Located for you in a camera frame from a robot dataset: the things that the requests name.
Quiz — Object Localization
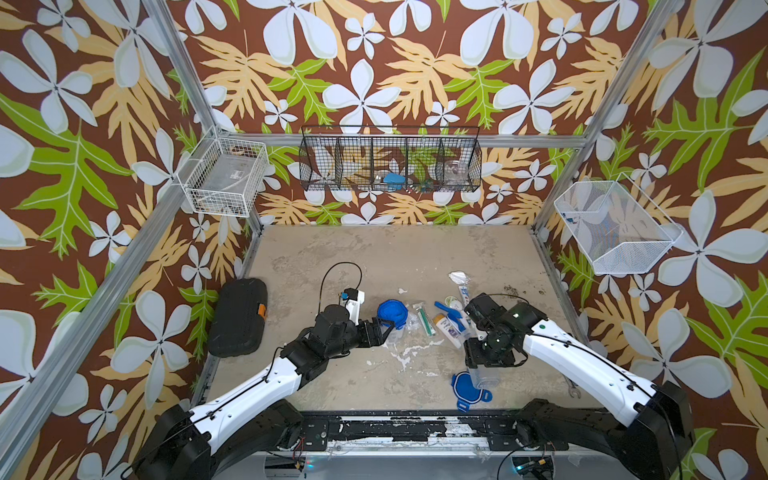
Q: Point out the left camera cable black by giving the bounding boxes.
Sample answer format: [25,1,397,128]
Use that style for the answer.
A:
[317,261,364,313]

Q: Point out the metal wrench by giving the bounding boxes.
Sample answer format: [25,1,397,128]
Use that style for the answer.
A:
[565,378,582,399]

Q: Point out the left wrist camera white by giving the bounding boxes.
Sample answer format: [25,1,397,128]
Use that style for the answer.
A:
[341,288,365,325]

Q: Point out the blue item in basket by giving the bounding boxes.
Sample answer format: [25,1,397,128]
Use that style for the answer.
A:
[384,173,406,190]

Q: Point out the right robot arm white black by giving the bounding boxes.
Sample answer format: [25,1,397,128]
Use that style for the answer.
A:
[464,293,695,479]

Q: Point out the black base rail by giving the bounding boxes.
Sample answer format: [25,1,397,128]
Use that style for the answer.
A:
[287,413,571,452]

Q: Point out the black tool case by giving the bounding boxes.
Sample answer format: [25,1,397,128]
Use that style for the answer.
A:
[208,278,268,358]

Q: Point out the small round white jar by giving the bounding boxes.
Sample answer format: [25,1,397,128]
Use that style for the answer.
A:
[444,296,464,310]

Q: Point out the white mesh basket right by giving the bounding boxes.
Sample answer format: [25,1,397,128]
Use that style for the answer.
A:
[554,174,683,276]

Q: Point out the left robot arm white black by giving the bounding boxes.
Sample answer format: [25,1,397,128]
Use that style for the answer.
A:
[124,304,395,479]

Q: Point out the green toothbrush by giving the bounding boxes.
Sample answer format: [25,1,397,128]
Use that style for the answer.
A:
[413,302,436,337]

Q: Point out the white wire basket left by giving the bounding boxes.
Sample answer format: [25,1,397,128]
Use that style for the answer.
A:
[177,130,269,218]

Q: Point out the small white toiletry tube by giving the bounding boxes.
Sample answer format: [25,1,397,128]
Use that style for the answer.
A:
[433,314,464,349]

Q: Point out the white packet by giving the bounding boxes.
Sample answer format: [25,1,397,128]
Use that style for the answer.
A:
[449,271,470,306]

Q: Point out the black wire basket back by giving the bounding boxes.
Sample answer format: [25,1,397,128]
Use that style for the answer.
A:
[296,125,482,193]

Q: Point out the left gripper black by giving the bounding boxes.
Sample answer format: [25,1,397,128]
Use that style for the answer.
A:
[324,316,394,359]

